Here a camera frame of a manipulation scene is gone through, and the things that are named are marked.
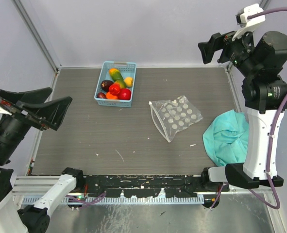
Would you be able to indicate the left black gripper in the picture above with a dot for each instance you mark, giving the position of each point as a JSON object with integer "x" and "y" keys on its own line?
{"x": 52, "y": 111}

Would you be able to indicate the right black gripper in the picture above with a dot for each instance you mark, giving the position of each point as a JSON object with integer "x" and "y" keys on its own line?
{"x": 218, "y": 41}

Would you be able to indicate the small dark purple fake fruit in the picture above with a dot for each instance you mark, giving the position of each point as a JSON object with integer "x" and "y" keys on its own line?
{"x": 101, "y": 95}

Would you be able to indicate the orange fake fruit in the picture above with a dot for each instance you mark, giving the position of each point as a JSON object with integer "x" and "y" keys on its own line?
{"x": 111, "y": 96}

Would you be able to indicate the small red fake fruit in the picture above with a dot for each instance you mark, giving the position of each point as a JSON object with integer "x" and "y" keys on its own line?
{"x": 115, "y": 89}

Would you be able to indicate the green orange fake mango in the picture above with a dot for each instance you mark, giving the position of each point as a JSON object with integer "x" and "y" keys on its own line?
{"x": 115, "y": 74}

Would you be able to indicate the yellow green fake mango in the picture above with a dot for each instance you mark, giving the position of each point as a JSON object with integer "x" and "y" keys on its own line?
{"x": 121, "y": 83}

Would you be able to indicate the red fake apple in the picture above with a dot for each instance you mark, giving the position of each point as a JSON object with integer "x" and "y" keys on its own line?
{"x": 124, "y": 94}

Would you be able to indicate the clear zip top bag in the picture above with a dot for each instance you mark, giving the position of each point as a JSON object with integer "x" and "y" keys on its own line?
{"x": 173, "y": 116}

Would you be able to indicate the yellow fake peach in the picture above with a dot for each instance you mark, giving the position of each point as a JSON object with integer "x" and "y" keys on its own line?
{"x": 129, "y": 81}

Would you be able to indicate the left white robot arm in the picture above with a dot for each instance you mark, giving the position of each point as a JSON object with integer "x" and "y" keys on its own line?
{"x": 34, "y": 218}

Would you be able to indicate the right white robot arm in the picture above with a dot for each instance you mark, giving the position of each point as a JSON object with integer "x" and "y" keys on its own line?
{"x": 265, "y": 93}

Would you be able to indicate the light blue plastic basket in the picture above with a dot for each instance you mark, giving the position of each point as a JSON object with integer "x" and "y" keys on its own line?
{"x": 126, "y": 69}

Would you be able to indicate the teal cloth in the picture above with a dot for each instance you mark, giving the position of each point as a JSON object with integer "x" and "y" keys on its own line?
{"x": 226, "y": 139}

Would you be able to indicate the grey slotted cable duct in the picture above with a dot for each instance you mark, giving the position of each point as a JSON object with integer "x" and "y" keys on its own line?
{"x": 130, "y": 201}

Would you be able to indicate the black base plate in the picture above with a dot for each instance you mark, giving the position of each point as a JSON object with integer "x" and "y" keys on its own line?
{"x": 143, "y": 186}

